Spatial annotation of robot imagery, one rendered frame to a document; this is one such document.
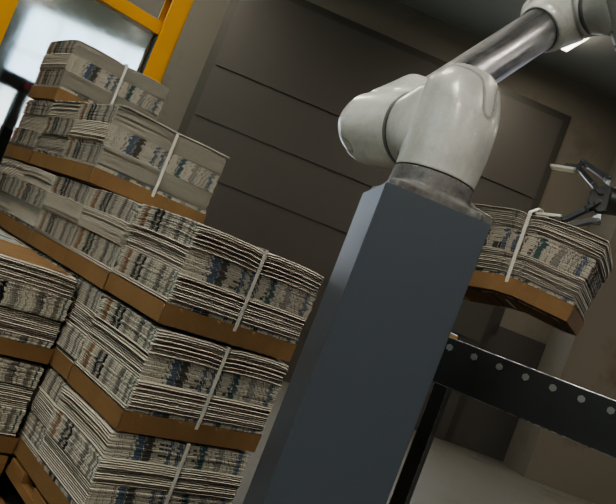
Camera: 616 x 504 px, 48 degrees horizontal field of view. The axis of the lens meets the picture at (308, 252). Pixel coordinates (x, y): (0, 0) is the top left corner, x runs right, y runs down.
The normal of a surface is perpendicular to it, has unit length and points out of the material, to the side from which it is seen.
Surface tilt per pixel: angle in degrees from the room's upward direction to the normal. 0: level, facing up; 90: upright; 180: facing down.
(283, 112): 90
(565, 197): 90
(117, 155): 90
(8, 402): 90
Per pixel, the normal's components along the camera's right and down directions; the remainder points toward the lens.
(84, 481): -0.70, -0.32
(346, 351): 0.12, 0.00
